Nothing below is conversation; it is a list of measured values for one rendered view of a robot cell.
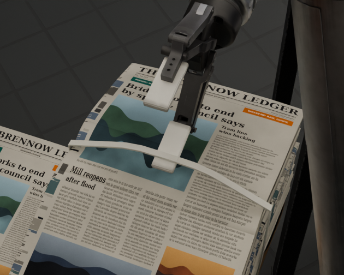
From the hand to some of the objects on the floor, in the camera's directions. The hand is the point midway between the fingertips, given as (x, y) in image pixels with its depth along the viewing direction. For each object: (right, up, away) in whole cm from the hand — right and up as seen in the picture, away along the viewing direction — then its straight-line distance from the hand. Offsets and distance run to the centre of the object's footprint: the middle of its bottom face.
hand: (161, 131), depth 97 cm
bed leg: (+32, -40, +126) cm, 136 cm away
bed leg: (+34, +1, +155) cm, 158 cm away
